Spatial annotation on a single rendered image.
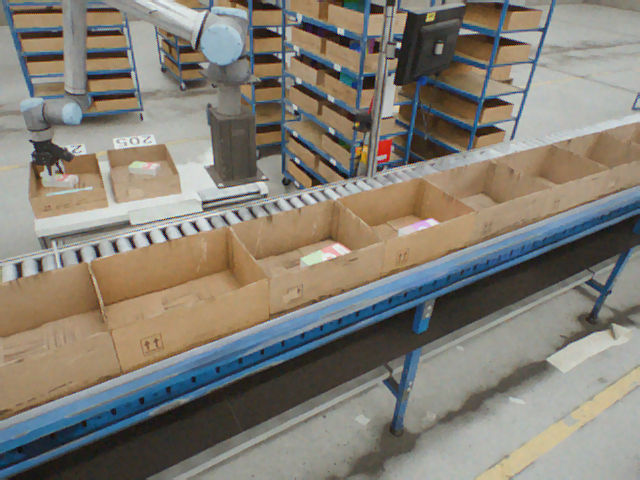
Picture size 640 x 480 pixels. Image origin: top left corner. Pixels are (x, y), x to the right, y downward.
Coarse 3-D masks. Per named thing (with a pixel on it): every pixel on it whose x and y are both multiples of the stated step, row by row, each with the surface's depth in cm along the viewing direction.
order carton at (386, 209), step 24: (360, 192) 162; (384, 192) 169; (408, 192) 176; (432, 192) 172; (360, 216) 169; (384, 216) 176; (408, 216) 182; (432, 216) 175; (456, 216) 164; (408, 240) 143; (432, 240) 150; (456, 240) 158; (384, 264) 143; (408, 264) 150
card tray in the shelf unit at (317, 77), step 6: (294, 60) 323; (300, 60) 333; (294, 66) 325; (300, 66) 317; (306, 66) 309; (294, 72) 327; (300, 72) 319; (306, 72) 311; (312, 72) 304; (318, 72) 301; (324, 72) 303; (306, 78) 314; (312, 78) 306; (318, 78) 303; (324, 78) 305; (318, 84) 306
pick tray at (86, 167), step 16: (64, 160) 219; (80, 160) 222; (96, 160) 222; (32, 176) 208; (80, 176) 221; (96, 176) 223; (32, 192) 197; (48, 192) 208; (80, 192) 193; (96, 192) 196; (32, 208) 188; (48, 208) 190; (64, 208) 193; (80, 208) 196; (96, 208) 199
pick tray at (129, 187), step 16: (160, 144) 236; (112, 160) 230; (128, 160) 234; (144, 160) 237; (160, 160) 241; (112, 176) 204; (128, 176) 224; (144, 176) 225; (160, 176) 226; (176, 176) 209; (128, 192) 204; (144, 192) 207; (160, 192) 210; (176, 192) 214
